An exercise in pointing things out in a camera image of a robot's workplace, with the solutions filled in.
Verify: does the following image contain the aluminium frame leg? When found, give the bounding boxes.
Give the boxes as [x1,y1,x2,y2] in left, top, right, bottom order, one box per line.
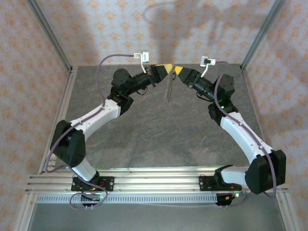
[275,192,301,231]
[14,192,37,231]

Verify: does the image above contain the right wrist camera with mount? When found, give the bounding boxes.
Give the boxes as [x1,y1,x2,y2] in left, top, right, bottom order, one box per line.
[199,56,217,77]

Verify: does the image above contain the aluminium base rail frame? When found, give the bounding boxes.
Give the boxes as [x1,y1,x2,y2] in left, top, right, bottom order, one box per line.
[25,167,289,193]

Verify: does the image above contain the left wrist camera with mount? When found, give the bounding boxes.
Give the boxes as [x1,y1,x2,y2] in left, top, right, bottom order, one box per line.
[133,50,150,73]

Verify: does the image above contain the right aluminium corner post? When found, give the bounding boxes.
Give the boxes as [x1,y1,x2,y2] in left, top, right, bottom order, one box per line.
[240,0,287,71]

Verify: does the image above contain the aluminium side rail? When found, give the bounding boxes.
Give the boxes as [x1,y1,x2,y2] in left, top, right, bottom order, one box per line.
[38,66,79,174]

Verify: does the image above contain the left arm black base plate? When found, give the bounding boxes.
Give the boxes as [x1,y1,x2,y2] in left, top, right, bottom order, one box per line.
[71,176,115,193]

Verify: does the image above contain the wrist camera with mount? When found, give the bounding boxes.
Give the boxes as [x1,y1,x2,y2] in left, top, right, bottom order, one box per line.
[199,56,217,77]
[133,50,150,73]

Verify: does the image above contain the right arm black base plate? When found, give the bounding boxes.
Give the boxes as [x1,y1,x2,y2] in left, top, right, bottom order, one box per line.
[199,175,243,193]

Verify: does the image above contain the left aluminium corner post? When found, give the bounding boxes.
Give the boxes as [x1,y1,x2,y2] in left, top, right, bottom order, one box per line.
[25,0,73,72]

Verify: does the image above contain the grey metal lower panel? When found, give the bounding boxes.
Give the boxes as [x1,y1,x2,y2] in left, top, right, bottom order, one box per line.
[27,203,288,231]

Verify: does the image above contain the aluminium corner post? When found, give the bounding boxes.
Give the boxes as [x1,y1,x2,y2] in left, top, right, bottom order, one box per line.
[240,0,287,71]
[25,0,73,72]

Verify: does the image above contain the slotted grey cable duct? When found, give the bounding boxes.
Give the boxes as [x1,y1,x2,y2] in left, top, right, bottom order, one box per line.
[36,194,218,205]

